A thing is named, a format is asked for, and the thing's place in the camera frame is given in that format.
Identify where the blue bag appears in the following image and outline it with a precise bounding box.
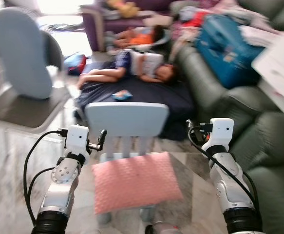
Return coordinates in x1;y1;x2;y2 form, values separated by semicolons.
196;14;267;89

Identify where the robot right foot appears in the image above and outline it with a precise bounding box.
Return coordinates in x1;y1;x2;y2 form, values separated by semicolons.
147;222;181;234

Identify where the dark green leather sofa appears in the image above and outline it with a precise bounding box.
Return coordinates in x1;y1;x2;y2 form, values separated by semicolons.
173;0;284;234

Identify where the blue and red backpack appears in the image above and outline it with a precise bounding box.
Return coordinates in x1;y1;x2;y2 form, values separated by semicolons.
64;53;88;75

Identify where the pale blue slatted chair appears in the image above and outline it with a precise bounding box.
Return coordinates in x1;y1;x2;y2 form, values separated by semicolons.
85;102;184;226

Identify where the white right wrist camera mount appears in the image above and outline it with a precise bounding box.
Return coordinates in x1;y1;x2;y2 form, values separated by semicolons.
203;118;235;152

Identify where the purple sofa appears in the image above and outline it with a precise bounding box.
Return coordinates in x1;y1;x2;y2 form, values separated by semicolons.
81;0;181;52

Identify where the yellow plush toy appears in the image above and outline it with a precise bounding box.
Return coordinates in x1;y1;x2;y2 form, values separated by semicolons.
107;0;140;18

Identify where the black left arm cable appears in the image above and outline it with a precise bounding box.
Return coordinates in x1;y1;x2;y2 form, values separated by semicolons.
24;129;68;225

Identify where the white box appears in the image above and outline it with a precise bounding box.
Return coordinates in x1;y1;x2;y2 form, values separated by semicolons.
251;33;284;123

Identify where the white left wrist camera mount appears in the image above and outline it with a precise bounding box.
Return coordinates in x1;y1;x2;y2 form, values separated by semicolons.
65;125;90;161

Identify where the pink pillow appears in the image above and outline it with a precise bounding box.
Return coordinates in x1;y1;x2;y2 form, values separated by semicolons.
92;152;184;215

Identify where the pale blue rounded-back chair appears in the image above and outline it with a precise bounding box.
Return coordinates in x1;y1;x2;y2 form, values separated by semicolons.
0;7;73;133

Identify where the child in white shirt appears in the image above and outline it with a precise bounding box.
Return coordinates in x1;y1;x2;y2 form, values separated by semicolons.
77;49;177;91

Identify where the dark blue mattress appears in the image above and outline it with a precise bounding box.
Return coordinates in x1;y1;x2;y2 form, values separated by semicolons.
74;76;197;141

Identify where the small blue packet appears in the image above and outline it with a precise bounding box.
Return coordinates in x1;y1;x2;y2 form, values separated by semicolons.
112;90;133;101

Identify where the pile of colourful clothes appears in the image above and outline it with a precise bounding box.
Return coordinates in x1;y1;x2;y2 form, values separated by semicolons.
173;4;215;30

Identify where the child in orange clothes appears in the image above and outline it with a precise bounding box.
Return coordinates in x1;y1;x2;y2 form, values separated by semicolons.
114;25;166;49

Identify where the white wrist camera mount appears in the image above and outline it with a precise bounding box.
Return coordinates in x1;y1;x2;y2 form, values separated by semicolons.
203;118;235;152
65;125;90;161

